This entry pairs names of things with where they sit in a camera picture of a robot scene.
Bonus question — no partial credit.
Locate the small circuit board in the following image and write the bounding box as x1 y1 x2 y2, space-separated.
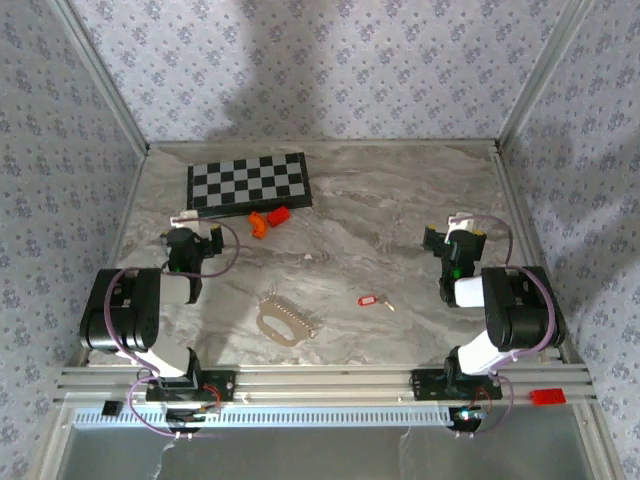
165 407 221 434
447 405 489 432

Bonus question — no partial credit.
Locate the aluminium side rail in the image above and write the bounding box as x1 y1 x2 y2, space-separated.
492 142 586 366
79 147 151 364

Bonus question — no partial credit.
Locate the white slotted cable duct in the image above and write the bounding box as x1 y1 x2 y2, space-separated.
72 405 459 430

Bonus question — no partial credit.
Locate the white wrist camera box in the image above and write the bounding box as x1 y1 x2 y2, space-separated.
447 211 475 234
168 209 202 232

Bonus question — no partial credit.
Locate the red block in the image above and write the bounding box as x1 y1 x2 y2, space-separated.
266 205 292 229

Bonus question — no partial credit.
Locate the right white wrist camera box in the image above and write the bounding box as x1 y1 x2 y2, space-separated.
447 211 475 234

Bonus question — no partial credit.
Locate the key with red tag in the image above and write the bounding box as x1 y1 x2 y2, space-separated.
356 292 396 314

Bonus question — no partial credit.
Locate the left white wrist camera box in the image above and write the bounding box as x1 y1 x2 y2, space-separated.
168 209 202 232

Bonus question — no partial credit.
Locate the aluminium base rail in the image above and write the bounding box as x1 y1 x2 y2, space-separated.
53 363 599 407

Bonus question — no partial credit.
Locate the grey metal sheet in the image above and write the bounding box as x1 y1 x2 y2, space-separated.
54 427 601 480

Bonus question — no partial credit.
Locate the orange curved block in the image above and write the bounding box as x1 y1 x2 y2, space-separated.
248 210 270 241

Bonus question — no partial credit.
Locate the black grey chessboard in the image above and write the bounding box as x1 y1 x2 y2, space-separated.
186 151 314 223

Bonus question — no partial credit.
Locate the aluminium frame post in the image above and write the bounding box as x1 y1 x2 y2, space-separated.
496 0 599 151
48 0 151 154

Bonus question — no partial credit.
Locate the aluminium back rail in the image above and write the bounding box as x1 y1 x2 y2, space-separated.
147 139 501 150

